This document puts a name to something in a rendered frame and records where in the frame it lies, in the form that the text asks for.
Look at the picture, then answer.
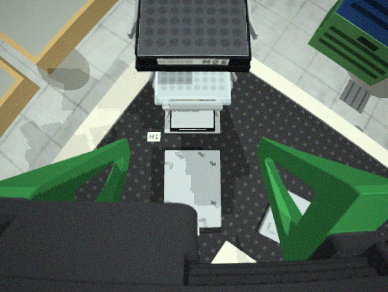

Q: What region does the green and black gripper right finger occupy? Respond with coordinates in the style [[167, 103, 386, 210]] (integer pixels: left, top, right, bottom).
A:
[[257, 137, 388, 261]]

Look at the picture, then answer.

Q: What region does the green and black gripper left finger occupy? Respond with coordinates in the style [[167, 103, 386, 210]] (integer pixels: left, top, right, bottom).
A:
[[0, 138, 131, 202]]

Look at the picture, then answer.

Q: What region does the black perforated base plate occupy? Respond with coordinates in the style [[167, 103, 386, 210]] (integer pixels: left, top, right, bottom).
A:
[[94, 71, 388, 263]]

